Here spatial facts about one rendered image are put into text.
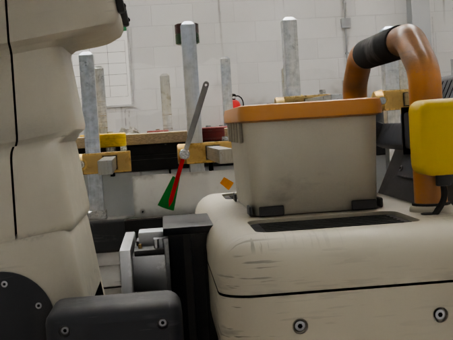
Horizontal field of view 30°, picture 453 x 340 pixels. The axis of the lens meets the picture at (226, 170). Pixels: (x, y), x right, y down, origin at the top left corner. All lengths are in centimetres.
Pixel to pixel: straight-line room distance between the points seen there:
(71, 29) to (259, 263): 33
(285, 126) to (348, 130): 7
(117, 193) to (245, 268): 160
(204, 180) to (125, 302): 129
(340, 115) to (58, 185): 29
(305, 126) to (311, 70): 857
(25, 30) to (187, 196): 122
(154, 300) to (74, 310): 7
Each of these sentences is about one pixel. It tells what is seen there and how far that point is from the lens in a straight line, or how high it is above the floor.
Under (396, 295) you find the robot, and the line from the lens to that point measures 73.
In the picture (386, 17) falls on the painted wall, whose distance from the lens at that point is 969.
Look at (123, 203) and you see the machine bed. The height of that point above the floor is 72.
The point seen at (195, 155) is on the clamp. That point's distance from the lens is 206.
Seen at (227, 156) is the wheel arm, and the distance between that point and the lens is 174.
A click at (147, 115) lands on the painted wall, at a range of 922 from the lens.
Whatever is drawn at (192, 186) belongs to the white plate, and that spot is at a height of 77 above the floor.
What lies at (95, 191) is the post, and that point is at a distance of 207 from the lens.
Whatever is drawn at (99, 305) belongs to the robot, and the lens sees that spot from 79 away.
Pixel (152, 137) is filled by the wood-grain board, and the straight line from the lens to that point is 222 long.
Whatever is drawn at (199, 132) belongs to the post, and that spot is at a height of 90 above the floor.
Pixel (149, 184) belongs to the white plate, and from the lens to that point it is 206.
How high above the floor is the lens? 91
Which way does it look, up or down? 3 degrees down
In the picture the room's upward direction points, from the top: 4 degrees counter-clockwise
